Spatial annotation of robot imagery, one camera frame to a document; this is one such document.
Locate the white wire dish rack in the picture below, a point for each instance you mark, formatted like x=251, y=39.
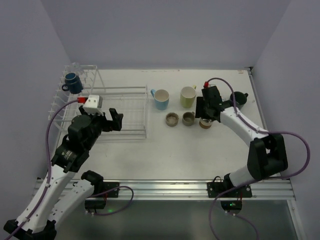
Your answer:
x=132, y=102

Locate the grey small cup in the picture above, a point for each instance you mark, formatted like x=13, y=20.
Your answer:
x=188, y=118

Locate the dark blue mug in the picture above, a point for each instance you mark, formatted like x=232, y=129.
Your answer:
x=72, y=83

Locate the clear glass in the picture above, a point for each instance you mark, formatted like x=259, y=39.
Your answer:
x=76, y=68

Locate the white wire plate rack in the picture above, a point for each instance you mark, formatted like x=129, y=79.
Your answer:
x=93, y=84

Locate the pale yellow mug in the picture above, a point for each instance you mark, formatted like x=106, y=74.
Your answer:
x=188, y=96

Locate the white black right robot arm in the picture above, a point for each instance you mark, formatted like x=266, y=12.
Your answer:
x=267, y=152

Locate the aluminium mounting rail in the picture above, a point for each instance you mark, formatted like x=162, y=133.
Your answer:
x=201, y=190

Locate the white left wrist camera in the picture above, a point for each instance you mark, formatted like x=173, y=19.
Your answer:
x=93, y=105

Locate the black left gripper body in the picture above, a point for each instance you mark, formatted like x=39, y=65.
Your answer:
x=107, y=122

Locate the dark teal wave mug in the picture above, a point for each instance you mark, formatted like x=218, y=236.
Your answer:
x=240, y=99

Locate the cream brown mug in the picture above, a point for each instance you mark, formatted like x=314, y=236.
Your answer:
x=205, y=123

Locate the light blue mug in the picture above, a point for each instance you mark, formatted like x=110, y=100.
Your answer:
x=161, y=98

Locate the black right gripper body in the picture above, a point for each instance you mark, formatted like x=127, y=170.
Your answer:
x=204, y=111

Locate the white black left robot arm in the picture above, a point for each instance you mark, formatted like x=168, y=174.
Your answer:
x=47, y=209

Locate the speckled beige small cup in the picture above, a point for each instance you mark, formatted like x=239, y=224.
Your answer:
x=172, y=119

